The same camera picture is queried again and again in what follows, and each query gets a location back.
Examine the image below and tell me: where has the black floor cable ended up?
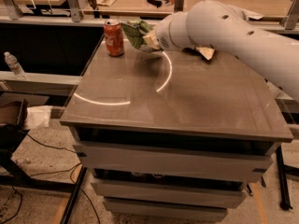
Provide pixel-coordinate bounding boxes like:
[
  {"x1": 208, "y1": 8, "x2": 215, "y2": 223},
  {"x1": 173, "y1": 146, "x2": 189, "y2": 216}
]
[{"x1": 0, "y1": 133, "x2": 101, "y2": 224}]

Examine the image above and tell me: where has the small paper card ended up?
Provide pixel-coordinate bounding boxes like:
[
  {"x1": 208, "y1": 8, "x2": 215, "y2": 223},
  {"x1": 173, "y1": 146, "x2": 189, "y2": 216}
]
[{"x1": 96, "y1": 0, "x2": 117, "y2": 7}]

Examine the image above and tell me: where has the red coke can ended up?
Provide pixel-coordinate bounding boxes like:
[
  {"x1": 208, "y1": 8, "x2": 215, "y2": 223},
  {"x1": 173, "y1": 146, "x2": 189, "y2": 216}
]
[{"x1": 104, "y1": 20, "x2": 124, "y2": 57}]

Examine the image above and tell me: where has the middle grey drawer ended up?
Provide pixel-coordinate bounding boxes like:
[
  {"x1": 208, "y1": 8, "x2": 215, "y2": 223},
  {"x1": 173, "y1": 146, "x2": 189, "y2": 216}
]
[{"x1": 92, "y1": 179, "x2": 246, "y2": 208}]

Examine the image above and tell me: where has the bottom grey drawer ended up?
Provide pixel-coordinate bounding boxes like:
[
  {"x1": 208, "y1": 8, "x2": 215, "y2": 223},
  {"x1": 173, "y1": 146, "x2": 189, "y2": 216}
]
[{"x1": 103, "y1": 198, "x2": 227, "y2": 222}]

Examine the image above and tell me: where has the clear plastic water bottle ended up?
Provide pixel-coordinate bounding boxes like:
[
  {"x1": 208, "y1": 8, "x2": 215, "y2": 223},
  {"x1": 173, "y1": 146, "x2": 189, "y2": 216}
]
[{"x1": 4, "y1": 51, "x2": 27, "y2": 80}]

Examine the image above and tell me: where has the black headband object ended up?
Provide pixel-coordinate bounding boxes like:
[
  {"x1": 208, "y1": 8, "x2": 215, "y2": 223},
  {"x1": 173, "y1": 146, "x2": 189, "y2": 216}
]
[{"x1": 147, "y1": 0, "x2": 170, "y2": 7}]

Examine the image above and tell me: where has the grey drawer cabinet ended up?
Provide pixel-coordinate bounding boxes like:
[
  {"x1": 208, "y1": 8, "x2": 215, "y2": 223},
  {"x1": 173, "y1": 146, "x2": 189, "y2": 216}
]
[{"x1": 59, "y1": 26, "x2": 294, "y2": 224}]

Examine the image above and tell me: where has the grey drawer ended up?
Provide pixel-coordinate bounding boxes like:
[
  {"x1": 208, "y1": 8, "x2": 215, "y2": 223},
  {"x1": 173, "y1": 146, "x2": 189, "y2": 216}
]
[
  {"x1": 103, "y1": 198, "x2": 227, "y2": 222},
  {"x1": 92, "y1": 179, "x2": 246, "y2": 208},
  {"x1": 74, "y1": 141, "x2": 273, "y2": 182}
]

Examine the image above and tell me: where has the green jalapeno chip bag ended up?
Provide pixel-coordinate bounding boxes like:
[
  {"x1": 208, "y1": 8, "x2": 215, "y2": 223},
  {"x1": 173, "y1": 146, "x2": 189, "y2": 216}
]
[{"x1": 121, "y1": 20, "x2": 154, "y2": 52}]

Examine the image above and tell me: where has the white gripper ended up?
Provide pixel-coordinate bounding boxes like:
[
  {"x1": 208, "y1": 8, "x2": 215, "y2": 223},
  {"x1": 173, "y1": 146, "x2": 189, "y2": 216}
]
[{"x1": 142, "y1": 12, "x2": 194, "y2": 50}]

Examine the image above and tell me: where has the top grey drawer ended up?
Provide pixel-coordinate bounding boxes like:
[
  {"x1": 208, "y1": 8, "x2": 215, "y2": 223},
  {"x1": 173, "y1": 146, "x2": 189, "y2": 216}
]
[{"x1": 74, "y1": 141, "x2": 273, "y2": 182}]

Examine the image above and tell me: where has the brown and cream chip bag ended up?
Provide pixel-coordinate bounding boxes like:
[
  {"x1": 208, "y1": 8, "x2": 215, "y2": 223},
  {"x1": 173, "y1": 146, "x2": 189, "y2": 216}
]
[{"x1": 185, "y1": 47, "x2": 215, "y2": 61}]

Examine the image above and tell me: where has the black side stand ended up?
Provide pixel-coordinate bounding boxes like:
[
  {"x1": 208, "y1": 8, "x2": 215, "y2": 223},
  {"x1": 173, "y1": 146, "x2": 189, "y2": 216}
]
[{"x1": 0, "y1": 99, "x2": 31, "y2": 184}]

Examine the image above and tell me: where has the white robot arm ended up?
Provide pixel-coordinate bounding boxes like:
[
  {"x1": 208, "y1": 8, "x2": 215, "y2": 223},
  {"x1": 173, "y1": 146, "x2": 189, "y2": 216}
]
[{"x1": 143, "y1": 0, "x2": 299, "y2": 101}]

